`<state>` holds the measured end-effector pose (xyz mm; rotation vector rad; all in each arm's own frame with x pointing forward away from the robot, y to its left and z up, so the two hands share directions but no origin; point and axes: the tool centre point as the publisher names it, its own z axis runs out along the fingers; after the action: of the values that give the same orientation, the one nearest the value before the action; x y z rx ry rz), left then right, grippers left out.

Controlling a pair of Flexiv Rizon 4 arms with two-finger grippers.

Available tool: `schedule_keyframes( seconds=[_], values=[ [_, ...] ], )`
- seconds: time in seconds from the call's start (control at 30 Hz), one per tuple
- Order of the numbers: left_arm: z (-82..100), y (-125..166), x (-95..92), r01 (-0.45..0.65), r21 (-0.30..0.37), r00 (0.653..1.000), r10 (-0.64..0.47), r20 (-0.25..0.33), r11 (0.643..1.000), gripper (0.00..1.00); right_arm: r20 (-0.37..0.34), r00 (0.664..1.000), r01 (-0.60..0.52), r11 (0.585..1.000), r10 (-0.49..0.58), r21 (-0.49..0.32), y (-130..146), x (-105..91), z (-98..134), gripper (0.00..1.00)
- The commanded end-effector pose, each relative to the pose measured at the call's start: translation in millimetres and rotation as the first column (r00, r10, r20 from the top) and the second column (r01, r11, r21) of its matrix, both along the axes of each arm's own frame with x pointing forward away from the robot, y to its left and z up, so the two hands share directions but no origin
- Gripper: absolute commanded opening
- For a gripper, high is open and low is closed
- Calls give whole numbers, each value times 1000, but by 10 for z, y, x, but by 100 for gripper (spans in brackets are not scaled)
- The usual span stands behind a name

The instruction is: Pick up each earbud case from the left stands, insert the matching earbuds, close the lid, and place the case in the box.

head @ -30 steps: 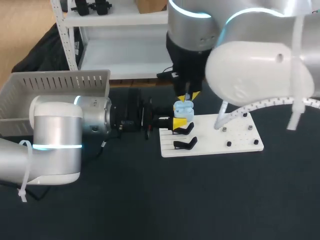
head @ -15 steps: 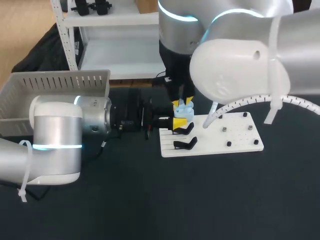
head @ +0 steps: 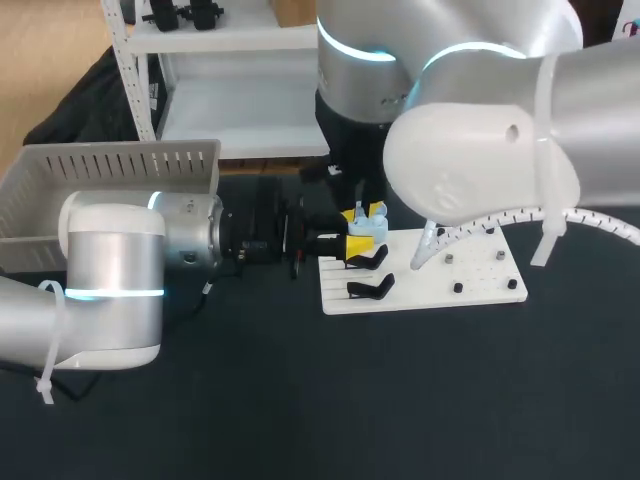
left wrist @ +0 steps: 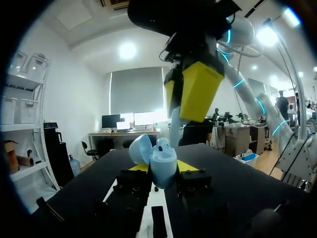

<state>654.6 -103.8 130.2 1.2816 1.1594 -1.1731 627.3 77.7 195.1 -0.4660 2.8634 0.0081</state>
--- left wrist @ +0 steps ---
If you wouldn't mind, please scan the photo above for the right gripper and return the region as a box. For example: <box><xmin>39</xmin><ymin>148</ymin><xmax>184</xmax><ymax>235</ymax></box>
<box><xmin>127</xmin><ymin>0</ymin><xmax>242</xmax><ymax>123</ymax></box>

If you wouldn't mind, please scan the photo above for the person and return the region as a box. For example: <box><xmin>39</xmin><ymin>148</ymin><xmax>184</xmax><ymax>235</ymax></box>
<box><xmin>178</xmin><ymin>119</ymin><xmax>214</xmax><ymax>147</ymax></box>
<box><xmin>275</xmin><ymin>90</ymin><xmax>290</xmax><ymax>122</ymax></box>

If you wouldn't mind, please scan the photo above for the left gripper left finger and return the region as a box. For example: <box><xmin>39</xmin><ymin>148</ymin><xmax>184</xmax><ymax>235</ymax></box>
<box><xmin>93</xmin><ymin>163</ymin><xmax>152</xmax><ymax>234</ymax></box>

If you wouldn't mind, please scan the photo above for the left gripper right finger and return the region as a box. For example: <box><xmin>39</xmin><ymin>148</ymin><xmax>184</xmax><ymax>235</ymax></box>
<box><xmin>175</xmin><ymin>159</ymin><xmax>229</xmax><ymax>225</ymax></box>

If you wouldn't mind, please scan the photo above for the white cable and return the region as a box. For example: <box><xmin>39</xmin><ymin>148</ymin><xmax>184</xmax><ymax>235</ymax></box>
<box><xmin>216</xmin><ymin>40</ymin><xmax>264</xmax><ymax>75</ymax></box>

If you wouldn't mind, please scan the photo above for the light blue earbud case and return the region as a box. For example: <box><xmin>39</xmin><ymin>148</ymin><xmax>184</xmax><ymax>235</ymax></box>
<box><xmin>128</xmin><ymin>133</ymin><xmax>178</xmax><ymax>189</ymax></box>

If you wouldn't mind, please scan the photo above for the light blue earbud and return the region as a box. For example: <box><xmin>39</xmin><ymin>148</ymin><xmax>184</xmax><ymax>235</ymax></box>
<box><xmin>156</xmin><ymin>137</ymin><xmax>171</xmax><ymax>154</ymax></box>

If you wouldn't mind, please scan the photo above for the white plate with black stands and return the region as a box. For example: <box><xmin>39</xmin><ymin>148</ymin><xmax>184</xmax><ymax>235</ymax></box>
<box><xmin>102</xmin><ymin>178</ymin><xmax>174</xmax><ymax>238</ymax></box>

